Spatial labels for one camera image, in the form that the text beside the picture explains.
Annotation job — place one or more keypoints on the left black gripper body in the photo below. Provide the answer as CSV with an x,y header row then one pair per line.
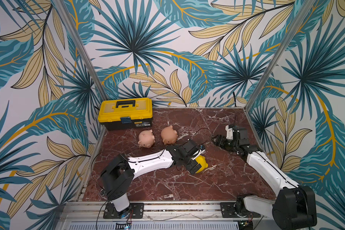
x,y
190,164

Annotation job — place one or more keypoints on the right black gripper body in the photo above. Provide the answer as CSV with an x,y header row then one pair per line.
x,y
223,141

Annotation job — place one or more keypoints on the yellow piggy bank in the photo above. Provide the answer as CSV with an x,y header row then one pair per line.
x,y
202,162

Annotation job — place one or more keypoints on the pink piggy bank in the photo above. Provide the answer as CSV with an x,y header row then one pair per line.
x,y
169,135
146,139

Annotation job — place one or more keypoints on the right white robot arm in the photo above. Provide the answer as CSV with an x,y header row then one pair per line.
x,y
295,205

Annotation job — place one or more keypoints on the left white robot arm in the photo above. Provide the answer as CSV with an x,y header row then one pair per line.
x,y
118,175

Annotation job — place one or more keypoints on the yellow black toolbox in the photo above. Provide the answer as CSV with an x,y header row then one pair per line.
x,y
126,113

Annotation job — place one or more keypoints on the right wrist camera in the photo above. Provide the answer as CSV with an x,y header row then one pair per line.
x,y
229,132

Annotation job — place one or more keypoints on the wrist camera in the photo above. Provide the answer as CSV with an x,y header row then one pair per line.
x,y
229,132
201,150

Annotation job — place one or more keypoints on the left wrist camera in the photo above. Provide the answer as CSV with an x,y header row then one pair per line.
x,y
201,150

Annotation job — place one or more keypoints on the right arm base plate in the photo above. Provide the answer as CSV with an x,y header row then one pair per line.
x,y
236,210

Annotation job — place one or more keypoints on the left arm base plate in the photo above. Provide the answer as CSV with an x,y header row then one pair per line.
x,y
134,211

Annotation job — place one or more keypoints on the aluminium front rail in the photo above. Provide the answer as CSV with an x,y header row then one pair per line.
x,y
153,211

